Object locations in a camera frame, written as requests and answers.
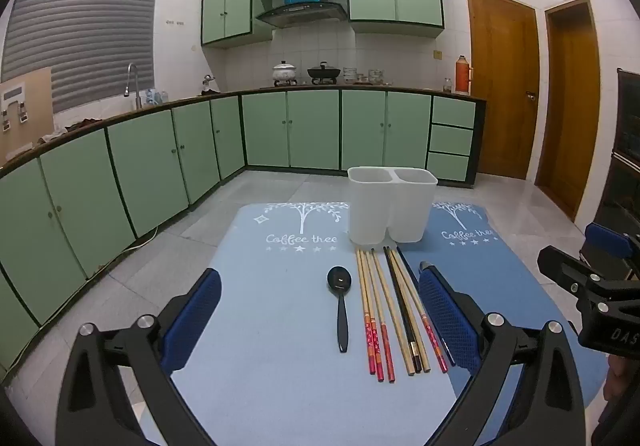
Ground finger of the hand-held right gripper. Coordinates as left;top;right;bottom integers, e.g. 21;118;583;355
537;245;602;297
579;223;640;279

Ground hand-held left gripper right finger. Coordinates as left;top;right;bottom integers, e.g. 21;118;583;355
417;262;586;446

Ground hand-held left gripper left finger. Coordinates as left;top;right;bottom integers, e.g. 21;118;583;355
55;267;223;446

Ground black chopstick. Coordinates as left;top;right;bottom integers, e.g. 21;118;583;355
383;247;422;374

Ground black plastic spoon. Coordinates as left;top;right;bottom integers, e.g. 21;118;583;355
327;266;353;353

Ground white two-compartment utensil holder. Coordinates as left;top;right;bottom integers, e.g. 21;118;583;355
347;167;439;247

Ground darker blue tree-print mat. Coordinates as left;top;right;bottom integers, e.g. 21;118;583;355
399;201;608;427

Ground dark glass-front cabinet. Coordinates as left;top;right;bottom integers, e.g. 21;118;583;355
595;68;640;247

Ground light blue tree-print mat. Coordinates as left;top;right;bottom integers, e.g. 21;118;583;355
135;201;471;446

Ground wooden door in recess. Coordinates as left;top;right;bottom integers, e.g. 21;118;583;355
535;0;601;221

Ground green lower kitchen cabinets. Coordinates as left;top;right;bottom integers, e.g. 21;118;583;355
0;88;488;377

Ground orange thermos flask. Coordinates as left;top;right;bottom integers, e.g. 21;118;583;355
454;56;473;94

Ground metal kitchen faucet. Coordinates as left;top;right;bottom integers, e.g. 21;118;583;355
124;63;143;110

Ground cardboard box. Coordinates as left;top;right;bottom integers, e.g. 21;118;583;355
0;66;55;161

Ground white cooking pot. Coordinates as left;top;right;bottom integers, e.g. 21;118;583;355
272;60;298;86

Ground black wok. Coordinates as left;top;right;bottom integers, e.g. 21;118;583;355
306;62;342;85

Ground grey window blind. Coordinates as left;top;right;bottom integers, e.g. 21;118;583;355
0;0;162;114

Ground black range hood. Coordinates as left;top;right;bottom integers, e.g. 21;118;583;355
256;2;348;29

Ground white floor cable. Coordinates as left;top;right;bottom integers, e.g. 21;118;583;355
122;225;158;254

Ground wooden door with handle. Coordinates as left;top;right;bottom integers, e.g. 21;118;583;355
466;0;540;181

